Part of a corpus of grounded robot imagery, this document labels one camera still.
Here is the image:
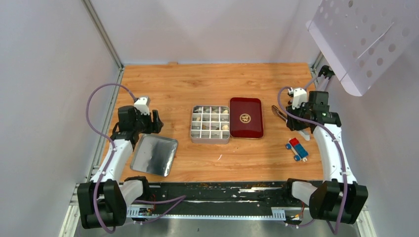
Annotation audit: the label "red rectangular tray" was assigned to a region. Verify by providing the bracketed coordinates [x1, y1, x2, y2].
[229, 97, 264, 139]

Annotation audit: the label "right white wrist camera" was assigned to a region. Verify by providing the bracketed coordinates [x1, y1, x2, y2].
[288, 87, 308, 110]

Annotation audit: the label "purple cable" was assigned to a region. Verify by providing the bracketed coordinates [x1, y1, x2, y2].
[277, 86, 348, 236]
[85, 83, 138, 235]

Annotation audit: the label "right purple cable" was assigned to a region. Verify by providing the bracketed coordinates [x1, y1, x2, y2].
[277, 86, 348, 236]

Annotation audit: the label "silver compartment tin box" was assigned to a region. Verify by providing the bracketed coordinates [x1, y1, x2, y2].
[190, 105, 230, 145]

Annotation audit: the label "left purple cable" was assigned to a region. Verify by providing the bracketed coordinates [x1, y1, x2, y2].
[85, 83, 138, 235]

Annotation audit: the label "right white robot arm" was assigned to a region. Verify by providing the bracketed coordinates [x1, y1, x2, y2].
[282, 87, 369, 224]

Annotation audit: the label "silver tin lid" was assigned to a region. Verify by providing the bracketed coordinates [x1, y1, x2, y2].
[130, 134, 178, 177]

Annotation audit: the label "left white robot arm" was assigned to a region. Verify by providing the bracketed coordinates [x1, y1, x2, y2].
[77, 106, 164, 233]

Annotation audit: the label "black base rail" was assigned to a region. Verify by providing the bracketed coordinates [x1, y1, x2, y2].
[148, 181, 310, 219]

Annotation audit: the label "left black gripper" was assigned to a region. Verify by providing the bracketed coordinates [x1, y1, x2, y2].
[133, 109, 164, 134]

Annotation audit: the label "white perforated metal panel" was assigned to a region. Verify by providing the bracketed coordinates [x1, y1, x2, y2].
[306, 0, 419, 97]

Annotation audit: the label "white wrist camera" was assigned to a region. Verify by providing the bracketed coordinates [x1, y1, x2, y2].
[134, 96, 151, 116]
[288, 87, 308, 110]

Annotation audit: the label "metal tongs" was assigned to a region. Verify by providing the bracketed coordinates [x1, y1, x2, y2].
[271, 105, 310, 141]

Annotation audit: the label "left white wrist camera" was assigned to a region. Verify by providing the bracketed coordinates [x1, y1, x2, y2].
[134, 96, 151, 116]

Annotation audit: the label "small tripod stand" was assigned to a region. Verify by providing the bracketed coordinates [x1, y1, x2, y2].
[303, 65, 335, 91]

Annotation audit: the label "red blue toy car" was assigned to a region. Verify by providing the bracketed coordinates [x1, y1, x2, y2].
[285, 138, 308, 162]

